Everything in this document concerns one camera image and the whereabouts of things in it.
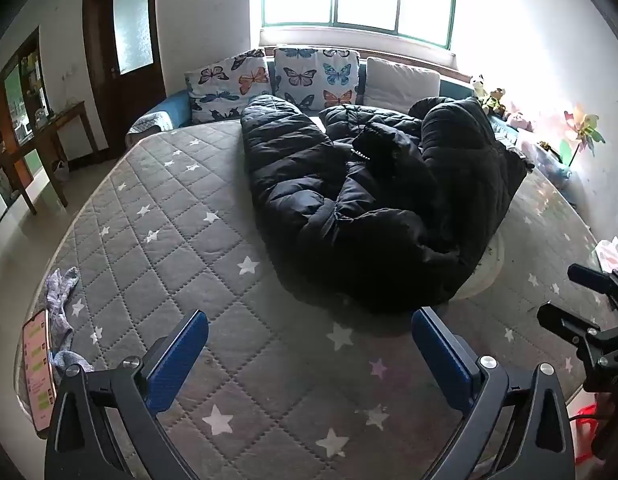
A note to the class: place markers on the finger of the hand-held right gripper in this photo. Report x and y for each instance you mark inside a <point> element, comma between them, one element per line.
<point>564,321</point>
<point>594,275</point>

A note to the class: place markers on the butterfly print pillow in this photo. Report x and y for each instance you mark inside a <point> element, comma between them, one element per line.
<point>314,75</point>
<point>229,85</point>

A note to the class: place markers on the black puffer jacket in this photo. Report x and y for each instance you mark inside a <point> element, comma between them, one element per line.
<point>369,210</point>

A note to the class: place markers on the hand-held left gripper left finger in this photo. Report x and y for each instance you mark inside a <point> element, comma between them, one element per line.
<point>176,355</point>

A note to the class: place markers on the smartphone with lit screen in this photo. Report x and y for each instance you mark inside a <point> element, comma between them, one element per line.
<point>38,370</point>

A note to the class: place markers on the plain grey pillow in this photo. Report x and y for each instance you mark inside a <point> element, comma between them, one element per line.
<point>401,85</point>

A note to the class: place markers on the red plastic item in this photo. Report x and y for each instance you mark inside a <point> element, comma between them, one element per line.
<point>584,420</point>

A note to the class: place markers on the pink plush toy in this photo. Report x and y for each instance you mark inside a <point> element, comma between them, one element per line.
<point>518,120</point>

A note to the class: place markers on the wooden display cabinet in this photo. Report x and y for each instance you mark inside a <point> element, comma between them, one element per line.
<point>19,100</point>

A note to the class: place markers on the blue sofa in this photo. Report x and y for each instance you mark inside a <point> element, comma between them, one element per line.
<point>169,107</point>

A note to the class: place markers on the dark wooden door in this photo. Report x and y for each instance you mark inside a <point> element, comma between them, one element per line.
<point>134,90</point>

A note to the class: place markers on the grey patterned cloth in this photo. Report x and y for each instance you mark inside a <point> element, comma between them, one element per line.
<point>61,305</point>

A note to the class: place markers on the white plush dog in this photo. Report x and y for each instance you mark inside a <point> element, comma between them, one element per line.
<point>478,85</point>

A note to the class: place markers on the green plush toy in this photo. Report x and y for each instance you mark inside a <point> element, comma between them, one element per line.
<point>494,102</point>

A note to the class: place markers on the colourful pinwheel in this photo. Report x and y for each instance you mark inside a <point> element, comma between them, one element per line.
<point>584,130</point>

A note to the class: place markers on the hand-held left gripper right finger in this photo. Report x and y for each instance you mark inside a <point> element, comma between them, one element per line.
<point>441,355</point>

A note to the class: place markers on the crumpled white tissue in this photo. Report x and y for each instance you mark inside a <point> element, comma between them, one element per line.
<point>610,255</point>

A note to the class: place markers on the grey quilted star mattress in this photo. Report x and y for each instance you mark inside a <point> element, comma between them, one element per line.
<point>189,240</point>

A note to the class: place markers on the wooden side table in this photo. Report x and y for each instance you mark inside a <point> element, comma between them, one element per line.
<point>64,120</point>

